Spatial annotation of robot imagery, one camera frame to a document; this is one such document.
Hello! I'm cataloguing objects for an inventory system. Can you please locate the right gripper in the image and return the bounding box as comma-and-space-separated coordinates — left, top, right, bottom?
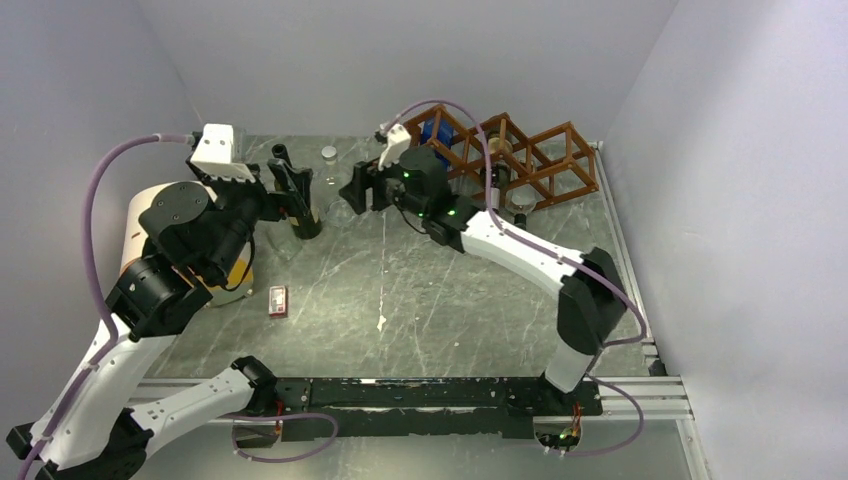
338, 147, 427, 220

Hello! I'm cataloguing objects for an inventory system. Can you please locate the clear bottle silver cap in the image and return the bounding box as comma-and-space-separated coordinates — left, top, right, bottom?
318, 146, 356, 227

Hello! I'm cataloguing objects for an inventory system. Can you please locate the blue square bottle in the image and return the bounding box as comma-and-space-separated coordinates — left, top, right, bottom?
420, 118, 457, 147

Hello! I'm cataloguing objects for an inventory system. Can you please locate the brown wooden wine rack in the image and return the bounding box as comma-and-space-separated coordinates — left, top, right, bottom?
400, 102, 600, 212

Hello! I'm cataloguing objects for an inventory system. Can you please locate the dark green labelled wine bottle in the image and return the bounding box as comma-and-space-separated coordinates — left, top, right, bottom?
486, 130, 513, 214

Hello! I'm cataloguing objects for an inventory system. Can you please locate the clear square gold-label bottle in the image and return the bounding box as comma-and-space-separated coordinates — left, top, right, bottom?
507, 187, 538, 230

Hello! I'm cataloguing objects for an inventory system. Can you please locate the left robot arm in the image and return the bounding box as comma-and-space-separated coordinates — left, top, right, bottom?
7, 159, 312, 479

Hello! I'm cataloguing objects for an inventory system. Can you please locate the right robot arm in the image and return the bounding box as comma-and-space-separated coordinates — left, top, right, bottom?
339, 147, 626, 414

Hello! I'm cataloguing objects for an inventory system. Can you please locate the dark green open wine bottle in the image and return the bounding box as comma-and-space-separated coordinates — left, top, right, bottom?
268, 143, 323, 240

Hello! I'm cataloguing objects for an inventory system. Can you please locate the small red box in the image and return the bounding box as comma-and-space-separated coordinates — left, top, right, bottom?
268, 285, 289, 318

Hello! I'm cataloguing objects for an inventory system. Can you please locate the cream and orange cylinder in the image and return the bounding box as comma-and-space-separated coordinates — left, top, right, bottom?
121, 181, 260, 307

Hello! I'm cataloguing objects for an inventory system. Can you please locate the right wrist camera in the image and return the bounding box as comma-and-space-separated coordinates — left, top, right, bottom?
377, 124, 412, 171

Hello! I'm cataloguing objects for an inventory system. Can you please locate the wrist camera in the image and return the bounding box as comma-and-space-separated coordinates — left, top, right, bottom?
188, 123, 256, 183
377, 124, 412, 171

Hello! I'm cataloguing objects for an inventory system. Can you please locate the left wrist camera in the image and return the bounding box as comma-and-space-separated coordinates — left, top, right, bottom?
188, 123, 256, 183

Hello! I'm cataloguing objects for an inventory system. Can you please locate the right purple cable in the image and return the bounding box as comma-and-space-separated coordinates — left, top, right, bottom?
380, 99, 649, 458

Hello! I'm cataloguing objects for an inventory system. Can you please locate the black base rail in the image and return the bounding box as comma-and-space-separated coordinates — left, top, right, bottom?
238, 377, 602, 441

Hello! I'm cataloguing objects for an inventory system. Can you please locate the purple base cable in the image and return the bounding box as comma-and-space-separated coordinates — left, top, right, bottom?
231, 411, 340, 465

